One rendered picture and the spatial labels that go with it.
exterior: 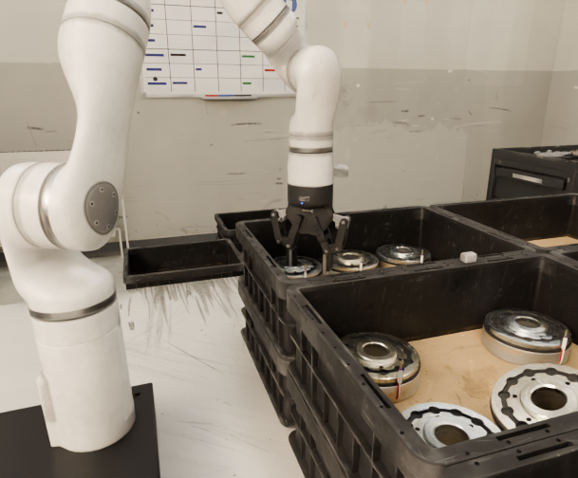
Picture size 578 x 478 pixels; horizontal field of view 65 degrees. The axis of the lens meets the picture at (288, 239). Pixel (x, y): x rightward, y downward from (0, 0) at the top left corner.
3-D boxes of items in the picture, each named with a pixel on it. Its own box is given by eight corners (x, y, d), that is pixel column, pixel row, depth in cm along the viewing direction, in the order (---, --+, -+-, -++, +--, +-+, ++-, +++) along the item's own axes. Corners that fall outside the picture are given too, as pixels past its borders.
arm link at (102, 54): (122, -10, 48) (46, -5, 50) (65, 241, 42) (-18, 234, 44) (165, 45, 56) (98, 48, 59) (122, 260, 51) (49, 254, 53)
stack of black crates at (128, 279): (137, 398, 158) (122, 278, 144) (136, 353, 185) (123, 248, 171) (250, 376, 169) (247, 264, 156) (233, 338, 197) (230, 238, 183)
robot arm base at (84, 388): (45, 456, 53) (13, 325, 48) (70, 404, 62) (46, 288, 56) (127, 448, 54) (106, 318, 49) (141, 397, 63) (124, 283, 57)
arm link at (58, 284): (-29, 169, 44) (9, 326, 50) (53, 172, 42) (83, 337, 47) (42, 155, 53) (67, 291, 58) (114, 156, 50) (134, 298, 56)
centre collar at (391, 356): (365, 369, 51) (365, 364, 51) (346, 346, 55) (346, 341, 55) (404, 361, 52) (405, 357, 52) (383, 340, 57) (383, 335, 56)
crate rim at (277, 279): (282, 303, 56) (282, 284, 56) (233, 233, 83) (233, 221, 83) (540, 266, 68) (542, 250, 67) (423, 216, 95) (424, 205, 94)
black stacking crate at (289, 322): (283, 369, 59) (283, 288, 56) (236, 283, 86) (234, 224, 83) (528, 323, 71) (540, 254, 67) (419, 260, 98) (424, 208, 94)
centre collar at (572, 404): (546, 432, 41) (545, 427, 40) (508, 395, 45) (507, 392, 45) (592, 408, 41) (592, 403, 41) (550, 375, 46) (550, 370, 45)
